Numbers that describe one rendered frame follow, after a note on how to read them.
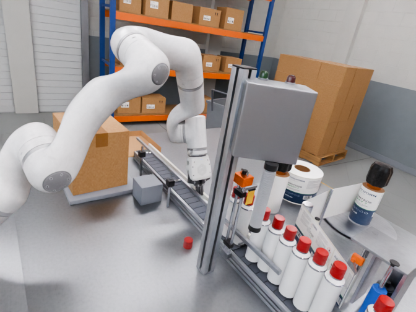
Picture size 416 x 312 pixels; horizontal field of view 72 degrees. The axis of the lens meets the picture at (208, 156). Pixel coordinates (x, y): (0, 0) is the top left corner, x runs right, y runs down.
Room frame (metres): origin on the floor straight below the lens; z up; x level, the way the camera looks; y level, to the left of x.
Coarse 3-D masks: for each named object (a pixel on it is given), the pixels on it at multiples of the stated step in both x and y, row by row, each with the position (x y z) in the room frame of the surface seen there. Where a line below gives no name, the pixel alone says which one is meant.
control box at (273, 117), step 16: (256, 80) 0.70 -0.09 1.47; (272, 80) 0.75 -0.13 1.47; (256, 96) 0.67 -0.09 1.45; (272, 96) 0.67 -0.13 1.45; (288, 96) 0.67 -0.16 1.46; (304, 96) 0.67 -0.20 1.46; (240, 112) 0.67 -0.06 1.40; (256, 112) 0.67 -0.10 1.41; (272, 112) 0.67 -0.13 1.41; (288, 112) 0.67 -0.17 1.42; (304, 112) 0.67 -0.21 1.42; (240, 128) 0.66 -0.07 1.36; (256, 128) 0.67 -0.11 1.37; (272, 128) 0.67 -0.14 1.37; (288, 128) 0.67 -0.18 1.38; (304, 128) 0.67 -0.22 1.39; (240, 144) 0.66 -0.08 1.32; (256, 144) 0.67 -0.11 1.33; (272, 144) 0.67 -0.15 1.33; (288, 144) 0.67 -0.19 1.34; (272, 160) 0.67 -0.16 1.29; (288, 160) 0.67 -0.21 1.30
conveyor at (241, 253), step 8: (152, 160) 1.38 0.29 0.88; (160, 168) 1.30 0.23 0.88; (168, 176) 1.23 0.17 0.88; (176, 184) 1.17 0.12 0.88; (176, 192) 1.10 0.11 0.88; (184, 192) 1.12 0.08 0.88; (184, 200) 1.05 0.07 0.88; (192, 200) 1.06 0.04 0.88; (192, 208) 1.00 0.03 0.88; (200, 208) 1.01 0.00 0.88; (200, 216) 0.95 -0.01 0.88; (232, 248) 0.80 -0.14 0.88; (240, 248) 0.80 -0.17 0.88; (240, 256) 0.76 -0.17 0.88; (248, 264) 0.73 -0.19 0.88; (256, 264) 0.74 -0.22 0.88; (256, 272) 0.70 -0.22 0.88; (264, 280) 0.67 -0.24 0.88; (272, 288) 0.65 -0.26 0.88; (280, 296) 0.63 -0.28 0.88; (288, 304) 0.60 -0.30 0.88
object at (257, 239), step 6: (270, 210) 0.76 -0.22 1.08; (264, 216) 0.75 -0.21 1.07; (264, 222) 0.75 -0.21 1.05; (270, 222) 0.76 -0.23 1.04; (264, 228) 0.74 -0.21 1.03; (252, 234) 0.76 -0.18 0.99; (258, 234) 0.74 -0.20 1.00; (264, 234) 0.74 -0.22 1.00; (252, 240) 0.75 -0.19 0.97; (258, 240) 0.74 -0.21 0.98; (258, 246) 0.74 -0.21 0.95; (246, 252) 0.76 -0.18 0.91; (252, 252) 0.74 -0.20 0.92; (246, 258) 0.75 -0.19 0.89; (252, 258) 0.74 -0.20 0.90; (258, 258) 0.75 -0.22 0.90
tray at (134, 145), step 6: (132, 132) 1.79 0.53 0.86; (138, 132) 1.81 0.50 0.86; (132, 138) 1.75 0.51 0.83; (144, 138) 1.78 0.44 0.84; (150, 138) 1.71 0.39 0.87; (132, 144) 1.65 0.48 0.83; (138, 144) 1.66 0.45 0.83; (156, 144) 1.64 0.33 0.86; (132, 150) 1.56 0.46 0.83; (132, 156) 1.48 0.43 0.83
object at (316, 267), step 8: (320, 248) 0.62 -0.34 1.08; (320, 256) 0.59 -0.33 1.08; (312, 264) 0.60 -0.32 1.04; (320, 264) 0.59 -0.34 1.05; (304, 272) 0.61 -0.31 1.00; (312, 272) 0.59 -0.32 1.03; (320, 272) 0.58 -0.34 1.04; (304, 280) 0.60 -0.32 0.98; (312, 280) 0.58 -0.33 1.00; (320, 280) 0.58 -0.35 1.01; (304, 288) 0.59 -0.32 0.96; (312, 288) 0.58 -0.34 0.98; (296, 296) 0.60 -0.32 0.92; (304, 296) 0.58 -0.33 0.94; (312, 296) 0.58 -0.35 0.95; (296, 304) 0.59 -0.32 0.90; (304, 304) 0.58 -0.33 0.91
